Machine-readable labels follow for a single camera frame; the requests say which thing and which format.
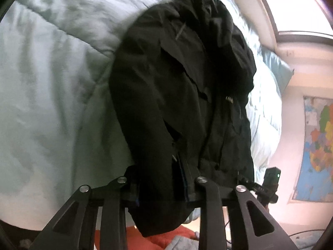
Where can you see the colourful wall map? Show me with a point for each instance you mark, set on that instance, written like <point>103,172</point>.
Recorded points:
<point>314,182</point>

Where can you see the dark framed window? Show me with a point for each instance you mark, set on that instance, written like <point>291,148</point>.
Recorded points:
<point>308,21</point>

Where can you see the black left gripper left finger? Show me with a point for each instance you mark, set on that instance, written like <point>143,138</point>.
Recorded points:
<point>130,194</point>

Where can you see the light green quilted comforter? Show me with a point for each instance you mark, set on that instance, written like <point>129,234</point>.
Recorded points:
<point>59,129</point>

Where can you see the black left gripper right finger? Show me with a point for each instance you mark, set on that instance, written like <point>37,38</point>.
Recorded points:
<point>191,172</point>

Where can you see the light green pillow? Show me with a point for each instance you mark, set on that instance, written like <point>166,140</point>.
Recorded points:
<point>282,72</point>

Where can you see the orange blanket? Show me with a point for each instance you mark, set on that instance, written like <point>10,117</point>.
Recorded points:
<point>135,240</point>

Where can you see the black pants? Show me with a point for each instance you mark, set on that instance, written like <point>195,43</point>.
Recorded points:
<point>179,85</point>

